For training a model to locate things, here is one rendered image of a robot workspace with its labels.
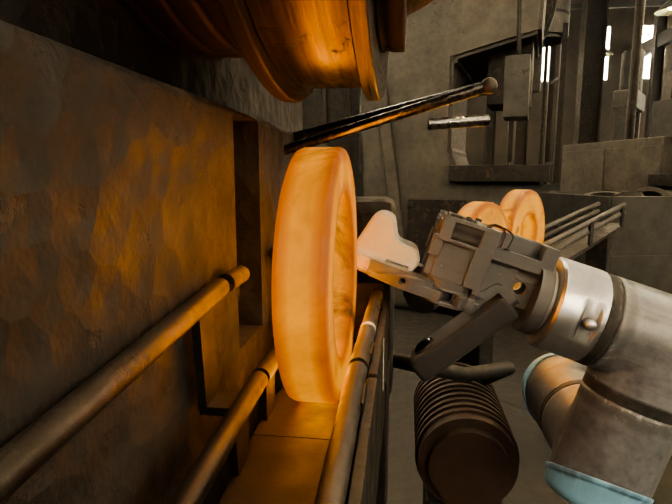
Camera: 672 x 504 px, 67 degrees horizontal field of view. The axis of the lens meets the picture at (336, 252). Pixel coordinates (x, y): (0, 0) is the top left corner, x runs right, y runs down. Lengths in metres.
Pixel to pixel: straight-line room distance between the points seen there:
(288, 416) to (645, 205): 2.29
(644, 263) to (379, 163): 1.50
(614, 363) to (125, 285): 0.42
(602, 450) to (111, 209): 0.46
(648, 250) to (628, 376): 2.07
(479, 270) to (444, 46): 2.70
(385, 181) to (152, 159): 2.89
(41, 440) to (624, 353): 0.45
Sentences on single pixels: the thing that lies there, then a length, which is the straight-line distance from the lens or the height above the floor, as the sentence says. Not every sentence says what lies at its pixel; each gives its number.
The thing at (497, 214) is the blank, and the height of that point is 0.76.
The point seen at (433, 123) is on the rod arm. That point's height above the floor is 0.87.
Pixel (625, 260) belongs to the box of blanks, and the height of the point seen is 0.47.
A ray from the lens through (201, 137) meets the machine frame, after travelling 0.31.
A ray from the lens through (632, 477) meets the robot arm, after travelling 0.56.
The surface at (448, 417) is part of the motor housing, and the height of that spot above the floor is 0.53.
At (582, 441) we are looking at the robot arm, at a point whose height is 0.58.
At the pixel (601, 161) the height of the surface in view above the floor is 0.94.
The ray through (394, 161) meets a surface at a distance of 3.08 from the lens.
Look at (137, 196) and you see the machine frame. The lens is 0.24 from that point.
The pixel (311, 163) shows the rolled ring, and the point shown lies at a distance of 0.33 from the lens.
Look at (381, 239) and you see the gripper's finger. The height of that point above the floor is 0.77.
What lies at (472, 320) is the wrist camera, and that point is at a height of 0.69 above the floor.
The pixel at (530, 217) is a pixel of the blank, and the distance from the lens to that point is 1.01.
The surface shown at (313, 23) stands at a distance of 0.30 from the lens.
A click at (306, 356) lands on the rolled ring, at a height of 0.72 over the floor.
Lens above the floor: 0.82
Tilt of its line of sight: 8 degrees down
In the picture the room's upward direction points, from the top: straight up
